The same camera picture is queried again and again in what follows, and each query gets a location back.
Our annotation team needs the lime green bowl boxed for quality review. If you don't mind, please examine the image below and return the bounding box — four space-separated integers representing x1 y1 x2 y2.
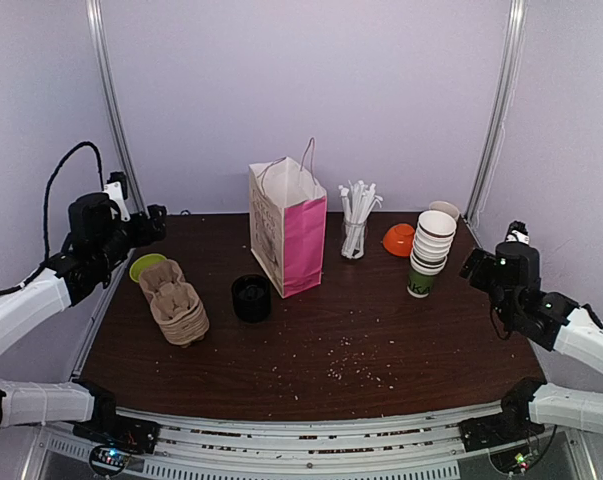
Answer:
129 253 166 283

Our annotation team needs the pink and white paper bag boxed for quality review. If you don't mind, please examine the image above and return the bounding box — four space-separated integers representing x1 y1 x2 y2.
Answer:
248 138 327 299

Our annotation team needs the orange bowl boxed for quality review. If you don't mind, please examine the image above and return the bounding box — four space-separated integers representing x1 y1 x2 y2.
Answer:
382 223 415 258

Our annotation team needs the right aluminium frame post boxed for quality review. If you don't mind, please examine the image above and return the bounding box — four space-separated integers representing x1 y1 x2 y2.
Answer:
465 0 528 228

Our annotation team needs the stack of paper cups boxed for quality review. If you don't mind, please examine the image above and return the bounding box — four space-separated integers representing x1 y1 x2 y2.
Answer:
407 210 457 298

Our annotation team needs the aluminium frame post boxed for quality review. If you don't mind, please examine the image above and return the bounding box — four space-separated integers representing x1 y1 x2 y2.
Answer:
86 0 146 210
465 0 528 228

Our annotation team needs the left aluminium frame post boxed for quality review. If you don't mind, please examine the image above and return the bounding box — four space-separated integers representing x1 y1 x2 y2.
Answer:
86 0 146 210

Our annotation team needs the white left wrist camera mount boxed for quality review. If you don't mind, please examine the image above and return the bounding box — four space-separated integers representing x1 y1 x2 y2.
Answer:
103 171 130 222

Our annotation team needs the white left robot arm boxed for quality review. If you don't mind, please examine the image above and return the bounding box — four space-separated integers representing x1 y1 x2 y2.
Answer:
0 192 167 445

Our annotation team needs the stack of cardboard cup carriers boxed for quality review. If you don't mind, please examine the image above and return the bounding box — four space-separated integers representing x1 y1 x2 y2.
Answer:
139 259 210 347

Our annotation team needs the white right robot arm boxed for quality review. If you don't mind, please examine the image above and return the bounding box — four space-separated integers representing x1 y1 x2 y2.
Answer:
460 241 603 449

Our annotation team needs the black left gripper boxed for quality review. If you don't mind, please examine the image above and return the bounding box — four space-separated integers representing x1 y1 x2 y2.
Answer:
94 203 165 271

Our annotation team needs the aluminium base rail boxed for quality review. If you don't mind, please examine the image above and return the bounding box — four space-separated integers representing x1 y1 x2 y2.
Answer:
20 404 597 480

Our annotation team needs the beige ceramic mug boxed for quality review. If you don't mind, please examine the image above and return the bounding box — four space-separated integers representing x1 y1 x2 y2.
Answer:
429 200 460 222

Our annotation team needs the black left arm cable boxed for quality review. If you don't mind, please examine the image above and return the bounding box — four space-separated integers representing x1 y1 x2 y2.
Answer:
0 141 104 301

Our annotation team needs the glass jar of straws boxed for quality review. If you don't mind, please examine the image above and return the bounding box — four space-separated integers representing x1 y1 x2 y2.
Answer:
338 180 383 260

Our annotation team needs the stack of black cup lids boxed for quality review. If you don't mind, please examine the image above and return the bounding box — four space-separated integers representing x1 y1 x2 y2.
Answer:
231 274 271 323

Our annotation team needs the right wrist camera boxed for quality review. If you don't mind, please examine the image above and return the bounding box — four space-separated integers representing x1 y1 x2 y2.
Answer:
505 221 530 245

